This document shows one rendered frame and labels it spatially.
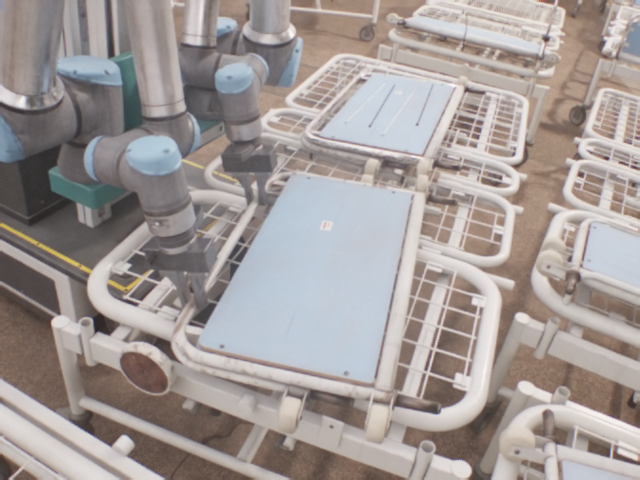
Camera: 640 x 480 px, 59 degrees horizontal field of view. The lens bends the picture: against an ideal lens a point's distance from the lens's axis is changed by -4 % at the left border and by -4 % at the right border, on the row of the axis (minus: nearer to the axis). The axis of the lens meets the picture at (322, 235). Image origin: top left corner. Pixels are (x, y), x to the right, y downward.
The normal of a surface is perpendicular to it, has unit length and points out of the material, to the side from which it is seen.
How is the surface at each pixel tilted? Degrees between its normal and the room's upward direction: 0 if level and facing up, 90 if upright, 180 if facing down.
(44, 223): 0
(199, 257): 90
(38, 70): 109
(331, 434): 90
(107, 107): 89
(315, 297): 3
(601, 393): 0
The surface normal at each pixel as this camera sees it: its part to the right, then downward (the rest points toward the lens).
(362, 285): 0.07, -0.82
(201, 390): -0.32, 0.51
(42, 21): 0.55, 0.74
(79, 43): 0.88, 0.35
